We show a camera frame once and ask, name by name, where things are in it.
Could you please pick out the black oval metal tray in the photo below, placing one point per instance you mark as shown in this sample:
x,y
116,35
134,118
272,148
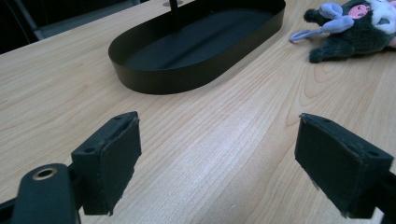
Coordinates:
x,y
199,46

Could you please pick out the grey metal bar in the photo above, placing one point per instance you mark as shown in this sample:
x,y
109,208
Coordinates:
x,y
77,19

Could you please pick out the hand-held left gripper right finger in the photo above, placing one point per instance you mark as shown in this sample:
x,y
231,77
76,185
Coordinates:
x,y
336,168

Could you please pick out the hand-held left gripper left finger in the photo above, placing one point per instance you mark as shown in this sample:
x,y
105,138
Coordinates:
x,y
107,165

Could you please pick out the dark grey plush toy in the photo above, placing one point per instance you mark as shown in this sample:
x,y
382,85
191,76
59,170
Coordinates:
x,y
348,29

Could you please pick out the black metal stand pole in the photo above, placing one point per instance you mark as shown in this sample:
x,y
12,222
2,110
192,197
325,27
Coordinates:
x,y
174,11

